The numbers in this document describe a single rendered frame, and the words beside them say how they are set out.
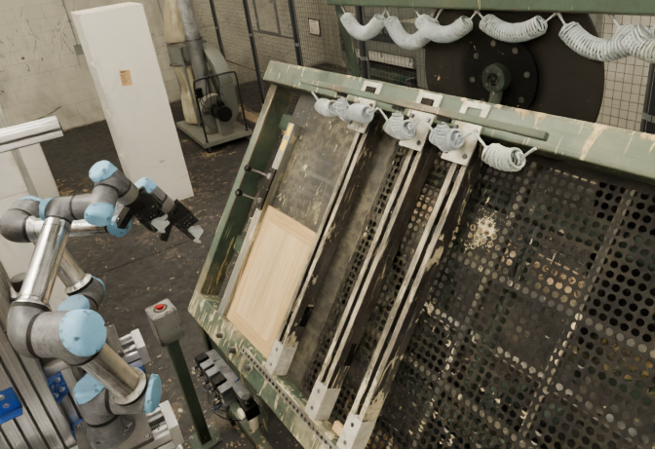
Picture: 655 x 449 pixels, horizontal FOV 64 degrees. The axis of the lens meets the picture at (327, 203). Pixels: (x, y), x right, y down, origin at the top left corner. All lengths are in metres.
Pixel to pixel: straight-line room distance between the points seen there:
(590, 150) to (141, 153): 4.92
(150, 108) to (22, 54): 4.50
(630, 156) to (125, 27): 4.85
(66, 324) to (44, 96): 8.71
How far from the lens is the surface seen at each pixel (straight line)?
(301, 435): 2.07
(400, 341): 1.74
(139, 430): 2.00
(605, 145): 1.46
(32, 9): 9.93
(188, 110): 8.03
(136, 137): 5.78
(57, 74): 10.03
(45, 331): 1.51
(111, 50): 5.61
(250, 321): 2.41
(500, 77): 2.12
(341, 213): 2.01
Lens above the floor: 2.42
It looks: 27 degrees down
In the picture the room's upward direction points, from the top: 8 degrees counter-clockwise
